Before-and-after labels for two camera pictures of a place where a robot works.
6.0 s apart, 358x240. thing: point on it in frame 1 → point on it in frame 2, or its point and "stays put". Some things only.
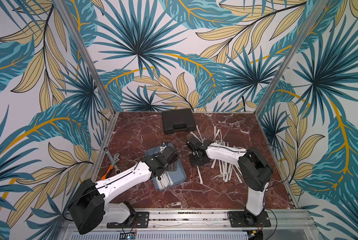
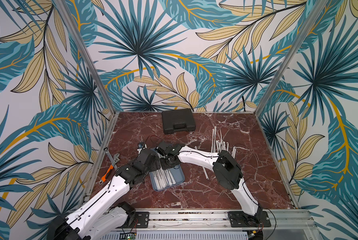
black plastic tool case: (179, 120) stays put
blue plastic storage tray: (178, 176) stays put
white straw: (199, 175) → (205, 173)
